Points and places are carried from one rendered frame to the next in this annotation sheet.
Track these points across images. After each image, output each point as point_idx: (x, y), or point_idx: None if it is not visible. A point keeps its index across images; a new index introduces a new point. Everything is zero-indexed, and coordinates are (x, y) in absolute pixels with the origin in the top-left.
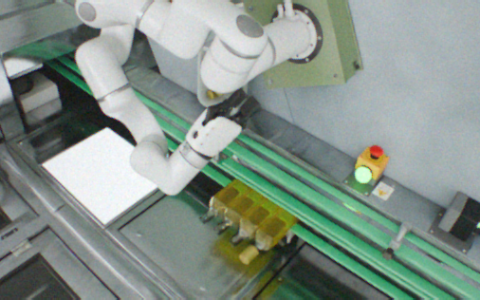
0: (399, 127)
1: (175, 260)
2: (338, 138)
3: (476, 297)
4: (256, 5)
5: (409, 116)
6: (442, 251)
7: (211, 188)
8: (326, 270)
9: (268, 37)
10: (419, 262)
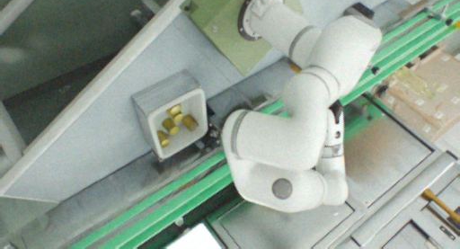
0: (308, 9)
1: (306, 232)
2: (269, 57)
3: (404, 41)
4: (219, 20)
5: None
6: None
7: (217, 192)
8: None
9: (314, 25)
10: (379, 57)
